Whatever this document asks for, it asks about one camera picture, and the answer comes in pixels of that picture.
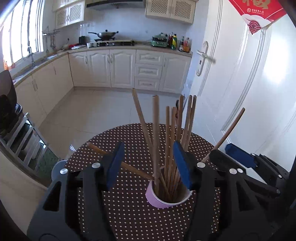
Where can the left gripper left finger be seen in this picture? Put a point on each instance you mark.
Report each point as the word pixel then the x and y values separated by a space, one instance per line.
pixel 73 207

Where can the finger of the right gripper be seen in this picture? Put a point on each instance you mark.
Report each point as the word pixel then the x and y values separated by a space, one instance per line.
pixel 240 155
pixel 226 163

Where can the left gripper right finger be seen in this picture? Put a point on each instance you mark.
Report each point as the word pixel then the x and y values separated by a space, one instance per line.
pixel 225 207

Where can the pink cylindrical utensil holder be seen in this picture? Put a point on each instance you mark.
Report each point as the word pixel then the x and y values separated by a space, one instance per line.
pixel 179 196

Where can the kitchen faucet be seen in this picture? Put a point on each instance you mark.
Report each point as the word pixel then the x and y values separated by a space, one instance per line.
pixel 31 56

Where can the kitchen window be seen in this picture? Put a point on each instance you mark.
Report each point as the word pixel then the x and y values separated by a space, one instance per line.
pixel 21 30

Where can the white door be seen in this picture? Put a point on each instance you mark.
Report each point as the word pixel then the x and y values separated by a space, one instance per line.
pixel 255 72

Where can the brown polka dot tablecloth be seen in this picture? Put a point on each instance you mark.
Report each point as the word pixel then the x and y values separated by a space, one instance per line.
pixel 129 213

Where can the metal shelf rack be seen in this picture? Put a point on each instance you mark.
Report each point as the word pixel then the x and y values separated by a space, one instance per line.
pixel 29 151

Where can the cream lower cabinets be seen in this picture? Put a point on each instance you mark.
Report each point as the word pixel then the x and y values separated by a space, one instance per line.
pixel 42 87

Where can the cream cabinets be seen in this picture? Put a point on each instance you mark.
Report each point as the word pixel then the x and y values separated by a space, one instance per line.
pixel 42 87
pixel 128 21

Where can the dark soy sauce bottle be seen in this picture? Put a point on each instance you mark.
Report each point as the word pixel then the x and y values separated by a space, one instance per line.
pixel 181 45

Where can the green yellow oil bottle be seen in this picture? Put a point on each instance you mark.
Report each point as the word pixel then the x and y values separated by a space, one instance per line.
pixel 174 41

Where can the red sauce bottle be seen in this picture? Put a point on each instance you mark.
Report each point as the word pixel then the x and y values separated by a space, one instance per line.
pixel 170 39

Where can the green electric cooker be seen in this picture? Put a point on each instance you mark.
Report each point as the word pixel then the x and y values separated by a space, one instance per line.
pixel 160 40

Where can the red fu paper decoration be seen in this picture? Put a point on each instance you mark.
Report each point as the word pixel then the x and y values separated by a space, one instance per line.
pixel 258 13

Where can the gas stove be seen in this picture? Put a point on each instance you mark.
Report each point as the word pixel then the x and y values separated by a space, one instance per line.
pixel 114 43

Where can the black wok with lid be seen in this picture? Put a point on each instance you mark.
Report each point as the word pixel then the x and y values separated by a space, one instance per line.
pixel 106 35

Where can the black kettle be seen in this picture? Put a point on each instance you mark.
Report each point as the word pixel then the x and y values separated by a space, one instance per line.
pixel 82 40

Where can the range hood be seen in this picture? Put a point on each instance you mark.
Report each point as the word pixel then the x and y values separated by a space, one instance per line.
pixel 115 4

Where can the cream upper cabinets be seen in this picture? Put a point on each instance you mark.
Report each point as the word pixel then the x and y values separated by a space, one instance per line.
pixel 128 21

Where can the silver door handle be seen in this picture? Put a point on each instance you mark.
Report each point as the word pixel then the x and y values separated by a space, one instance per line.
pixel 203 57

